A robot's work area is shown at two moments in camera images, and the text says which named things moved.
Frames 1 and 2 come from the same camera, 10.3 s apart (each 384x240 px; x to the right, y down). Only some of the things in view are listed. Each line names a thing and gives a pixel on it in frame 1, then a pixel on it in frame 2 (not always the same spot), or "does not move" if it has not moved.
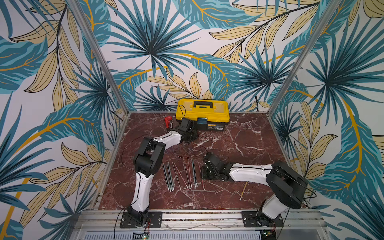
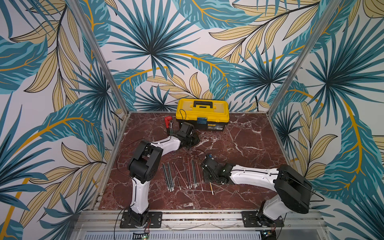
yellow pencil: (243, 191) -> (211, 188)
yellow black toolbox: (208, 115) does not move
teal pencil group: (195, 183) does not move
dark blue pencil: (166, 177) does not move
